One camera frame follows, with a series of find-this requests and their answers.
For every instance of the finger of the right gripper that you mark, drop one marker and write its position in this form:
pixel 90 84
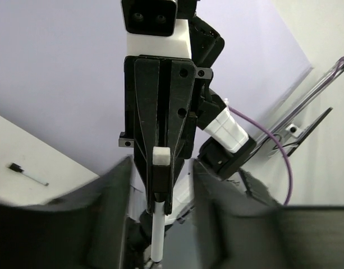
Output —
pixel 146 83
pixel 180 94

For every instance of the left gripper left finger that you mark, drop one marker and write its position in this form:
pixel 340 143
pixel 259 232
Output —
pixel 81 229

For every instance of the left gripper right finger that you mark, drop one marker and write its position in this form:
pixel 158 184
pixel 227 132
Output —
pixel 236 230

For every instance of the black pen cap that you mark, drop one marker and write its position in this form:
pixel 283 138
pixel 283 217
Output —
pixel 161 169

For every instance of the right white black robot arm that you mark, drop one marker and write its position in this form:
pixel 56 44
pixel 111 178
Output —
pixel 228 144

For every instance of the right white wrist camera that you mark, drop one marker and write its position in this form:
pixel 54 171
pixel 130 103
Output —
pixel 158 28

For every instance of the aluminium rail frame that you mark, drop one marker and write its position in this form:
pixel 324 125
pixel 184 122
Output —
pixel 287 128

